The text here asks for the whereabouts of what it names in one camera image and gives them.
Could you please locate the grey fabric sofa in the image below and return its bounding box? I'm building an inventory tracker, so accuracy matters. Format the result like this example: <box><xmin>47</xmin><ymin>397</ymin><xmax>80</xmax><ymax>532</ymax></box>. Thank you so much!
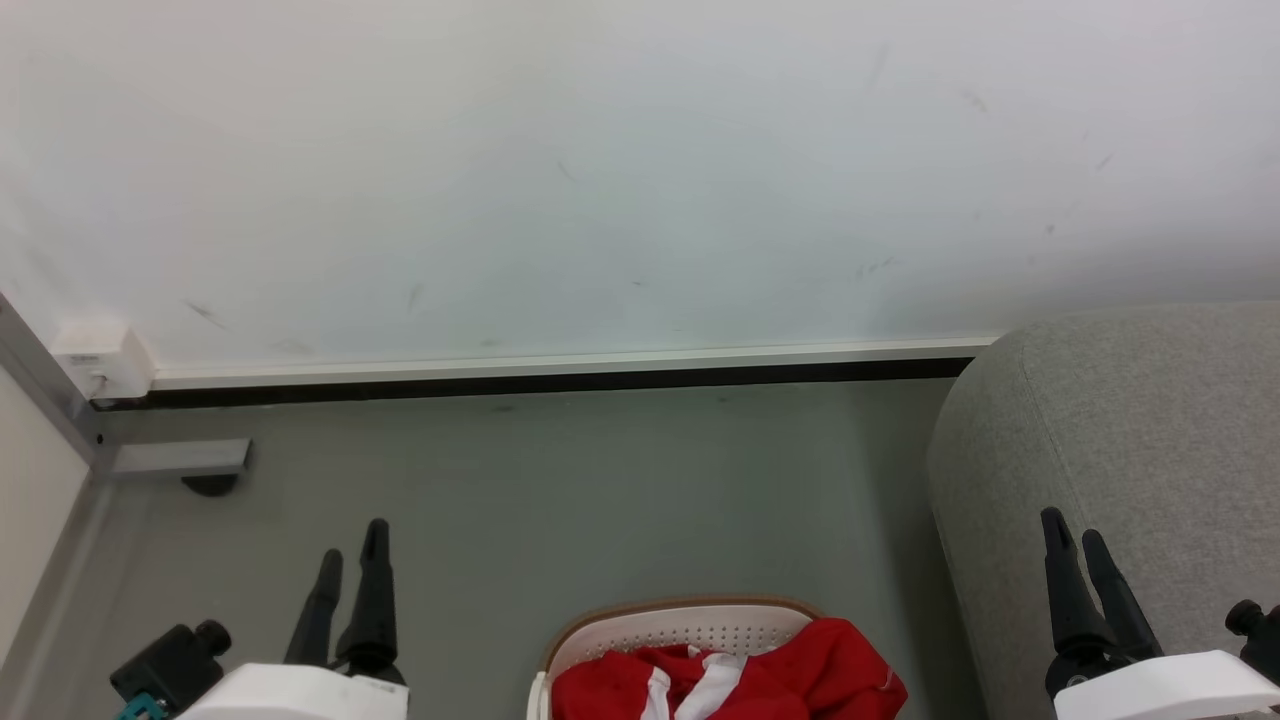
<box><xmin>926</xmin><ymin>302</ymin><xmax>1280</xmax><ymax>720</ymax></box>

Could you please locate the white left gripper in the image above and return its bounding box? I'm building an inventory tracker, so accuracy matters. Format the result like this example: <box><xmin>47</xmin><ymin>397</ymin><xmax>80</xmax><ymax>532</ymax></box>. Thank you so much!
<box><xmin>180</xmin><ymin>518</ymin><xmax>411</xmax><ymax>720</ymax></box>

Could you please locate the white wall cable trunking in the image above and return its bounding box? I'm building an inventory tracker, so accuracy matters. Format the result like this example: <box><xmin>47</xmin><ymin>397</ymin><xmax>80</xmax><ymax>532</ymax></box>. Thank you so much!
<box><xmin>150</xmin><ymin>337</ymin><xmax>998</xmax><ymax>391</ymax></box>

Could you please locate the white wall junction box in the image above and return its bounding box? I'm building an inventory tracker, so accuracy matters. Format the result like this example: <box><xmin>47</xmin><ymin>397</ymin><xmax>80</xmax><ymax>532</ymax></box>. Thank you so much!
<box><xmin>55</xmin><ymin>320</ymin><xmax>156</xmax><ymax>401</ymax></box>

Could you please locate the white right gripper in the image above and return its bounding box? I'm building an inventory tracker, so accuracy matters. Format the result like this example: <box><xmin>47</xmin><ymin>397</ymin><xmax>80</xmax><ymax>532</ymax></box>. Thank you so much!
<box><xmin>1040</xmin><ymin>507</ymin><xmax>1280</xmax><ymax>720</ymax></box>

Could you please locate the black baseboard strip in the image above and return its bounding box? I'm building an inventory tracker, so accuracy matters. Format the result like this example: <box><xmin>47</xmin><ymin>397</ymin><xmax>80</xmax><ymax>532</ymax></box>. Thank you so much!
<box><xmin>92</xmin><ymin>357</ymin><xmax>976</xmax><ymax>412</ymax></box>

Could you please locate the white perforated laundry basket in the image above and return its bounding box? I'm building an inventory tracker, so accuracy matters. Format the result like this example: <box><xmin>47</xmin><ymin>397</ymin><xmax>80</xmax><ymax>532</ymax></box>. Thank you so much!
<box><xmin>527</xmin><ymin>596</ymin><xmax>833</xmax><ymax>720</ymax></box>

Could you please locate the red and white garment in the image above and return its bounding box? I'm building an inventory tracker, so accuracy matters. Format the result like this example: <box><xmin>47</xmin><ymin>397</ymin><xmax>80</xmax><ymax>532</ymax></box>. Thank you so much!
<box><xmin>551</xmin><ymin>617</ymin><xmax>909</xmax><ymax>720</ymax></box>

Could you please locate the beige partition panel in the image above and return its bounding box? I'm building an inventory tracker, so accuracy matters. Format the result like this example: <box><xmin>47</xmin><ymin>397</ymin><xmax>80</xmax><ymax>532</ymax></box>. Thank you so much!
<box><xmin>0</xmin><ymin>365</ymin><xmax>93</xmax><ymax>666</ymax></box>

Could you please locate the grey metal partition frame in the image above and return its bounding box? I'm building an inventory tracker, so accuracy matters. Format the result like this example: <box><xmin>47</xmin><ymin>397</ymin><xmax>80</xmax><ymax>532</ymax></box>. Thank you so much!
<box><xmin>0</xmin><ymin>293</ymin><xmax>252</xmax><ymax>701</ymax></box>

